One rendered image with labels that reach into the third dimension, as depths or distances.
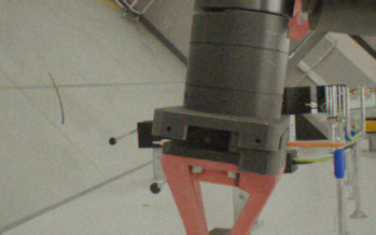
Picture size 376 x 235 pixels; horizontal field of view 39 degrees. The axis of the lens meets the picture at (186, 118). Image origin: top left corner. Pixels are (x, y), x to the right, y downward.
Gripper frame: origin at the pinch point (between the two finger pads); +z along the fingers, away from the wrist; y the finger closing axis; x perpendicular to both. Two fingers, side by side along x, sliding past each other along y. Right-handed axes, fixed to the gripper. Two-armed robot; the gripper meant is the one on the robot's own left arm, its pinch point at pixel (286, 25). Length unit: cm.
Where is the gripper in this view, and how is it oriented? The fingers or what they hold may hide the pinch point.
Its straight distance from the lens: 52.8
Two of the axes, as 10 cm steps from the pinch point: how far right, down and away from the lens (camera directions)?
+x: -7.7, -4.0, 4.9
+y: 5.3, 0.4, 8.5
